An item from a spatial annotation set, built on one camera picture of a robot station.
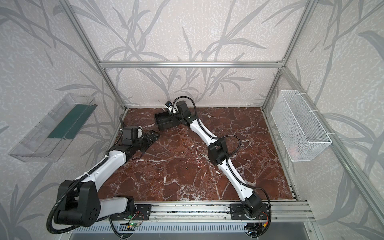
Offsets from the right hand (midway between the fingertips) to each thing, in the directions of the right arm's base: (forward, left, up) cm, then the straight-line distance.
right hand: (172, 107), depth 104 cm
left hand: (-23, +5, +3) cm, 24 cm away
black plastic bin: (-3, +8, -12) cm, 14 cm away
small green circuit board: (-66, +12, -11) cm, 68 cm away
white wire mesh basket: (-37, -63, +22) cm, 76 cm away
